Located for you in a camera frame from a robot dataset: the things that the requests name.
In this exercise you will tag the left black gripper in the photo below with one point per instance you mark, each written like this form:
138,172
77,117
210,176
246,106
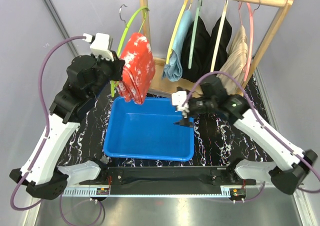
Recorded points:
117,66

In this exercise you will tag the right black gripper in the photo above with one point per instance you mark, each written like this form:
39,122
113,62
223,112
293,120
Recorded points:
184,122

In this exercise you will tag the green plastic hanger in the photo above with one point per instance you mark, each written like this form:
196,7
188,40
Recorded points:
145,9

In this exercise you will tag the red white patterned trousers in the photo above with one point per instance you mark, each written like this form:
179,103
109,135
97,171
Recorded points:
138,71

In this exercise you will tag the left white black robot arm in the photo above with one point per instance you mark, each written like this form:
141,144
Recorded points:
87,76

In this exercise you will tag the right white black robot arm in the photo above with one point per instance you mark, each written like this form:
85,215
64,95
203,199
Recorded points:
290,164

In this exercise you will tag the light blue trousers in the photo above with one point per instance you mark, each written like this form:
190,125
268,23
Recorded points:
173,71

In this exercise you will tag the black trousers left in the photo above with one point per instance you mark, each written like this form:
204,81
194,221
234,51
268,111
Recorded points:
200,52

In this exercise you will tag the black trousers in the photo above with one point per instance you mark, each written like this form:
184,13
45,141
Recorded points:
222,54
200,52

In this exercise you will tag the beige trousers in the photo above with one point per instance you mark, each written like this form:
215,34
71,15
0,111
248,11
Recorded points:
237,56

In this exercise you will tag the black trousers right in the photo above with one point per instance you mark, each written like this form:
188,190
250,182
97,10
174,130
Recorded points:
222,54

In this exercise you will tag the mint green hanger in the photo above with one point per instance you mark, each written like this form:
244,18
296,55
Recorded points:
193,36

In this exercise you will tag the cream plastic hanger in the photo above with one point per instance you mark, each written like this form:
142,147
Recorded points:
219,34

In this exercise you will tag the pink plastic hanger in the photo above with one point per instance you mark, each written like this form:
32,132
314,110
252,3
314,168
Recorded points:
250,36

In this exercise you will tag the blue plastic bin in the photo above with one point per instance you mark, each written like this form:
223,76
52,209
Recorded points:
148,131

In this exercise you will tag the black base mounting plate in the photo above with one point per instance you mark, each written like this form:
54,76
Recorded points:
174,181

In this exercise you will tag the wooden clothes rack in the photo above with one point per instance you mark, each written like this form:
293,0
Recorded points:
165,88

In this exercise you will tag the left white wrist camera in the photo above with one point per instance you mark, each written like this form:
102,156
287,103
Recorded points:
100,45

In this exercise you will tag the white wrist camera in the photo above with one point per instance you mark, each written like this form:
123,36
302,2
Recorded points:
178,101
100,45

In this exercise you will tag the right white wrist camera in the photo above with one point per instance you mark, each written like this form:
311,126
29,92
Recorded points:
178,101

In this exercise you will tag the aluminium rail frame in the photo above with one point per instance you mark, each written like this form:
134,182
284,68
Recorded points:
258,205

